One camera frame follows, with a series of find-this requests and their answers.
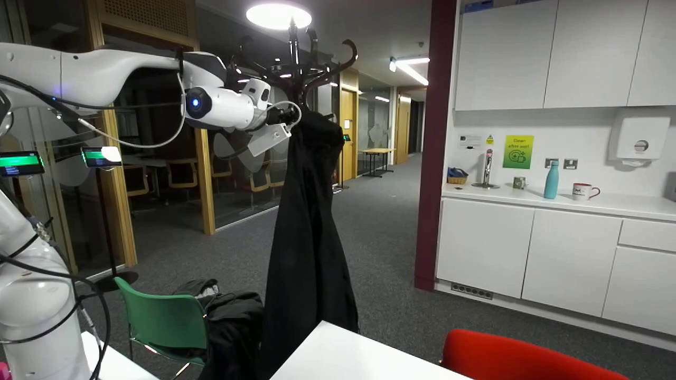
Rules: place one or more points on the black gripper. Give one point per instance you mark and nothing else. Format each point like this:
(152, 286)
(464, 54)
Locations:
(283, 114)

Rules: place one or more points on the black jacket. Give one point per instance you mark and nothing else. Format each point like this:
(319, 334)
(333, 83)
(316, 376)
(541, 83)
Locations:
(309, 276)

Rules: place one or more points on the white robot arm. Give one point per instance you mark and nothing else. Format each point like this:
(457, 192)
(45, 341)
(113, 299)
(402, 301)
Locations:
(41, 332)

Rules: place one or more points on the dark green jacket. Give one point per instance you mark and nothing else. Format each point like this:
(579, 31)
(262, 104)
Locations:
(234, 330)

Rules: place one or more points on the green plastic chair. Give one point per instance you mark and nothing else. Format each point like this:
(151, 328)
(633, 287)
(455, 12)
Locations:
(170, 326)

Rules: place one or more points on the red chair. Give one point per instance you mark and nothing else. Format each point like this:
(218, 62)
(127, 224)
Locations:
(496, 357)

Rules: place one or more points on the dark wooden coat stand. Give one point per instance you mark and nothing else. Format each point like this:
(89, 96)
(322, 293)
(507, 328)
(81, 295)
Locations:
(304, 69)

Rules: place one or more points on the yellow hallway table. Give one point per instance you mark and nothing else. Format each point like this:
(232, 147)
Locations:
(377, 161)

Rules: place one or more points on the white upper kitchen cabinets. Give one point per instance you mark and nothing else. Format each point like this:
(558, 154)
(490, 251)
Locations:
(567, 53)

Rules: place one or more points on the white kitchen cabinets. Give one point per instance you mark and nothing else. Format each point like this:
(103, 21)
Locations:
(567, 53)
(605, 263)

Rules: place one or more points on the white table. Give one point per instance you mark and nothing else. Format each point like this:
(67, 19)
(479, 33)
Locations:
(336, 353)

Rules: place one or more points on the teal water bottle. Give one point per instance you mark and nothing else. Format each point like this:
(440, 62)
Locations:
(552, 180)

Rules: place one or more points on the white mug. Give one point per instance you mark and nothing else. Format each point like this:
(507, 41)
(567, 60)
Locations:
(582, 190)

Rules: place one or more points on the white paper towel dispenser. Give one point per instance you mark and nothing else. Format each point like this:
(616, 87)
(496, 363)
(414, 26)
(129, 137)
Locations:
(639, 140)

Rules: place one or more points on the white lower kitchen cabinets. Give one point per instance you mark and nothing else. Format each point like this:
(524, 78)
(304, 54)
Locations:
(605, 263)

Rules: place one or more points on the green wall poster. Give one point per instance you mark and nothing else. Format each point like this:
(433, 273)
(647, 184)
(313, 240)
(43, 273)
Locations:
(519, 149)

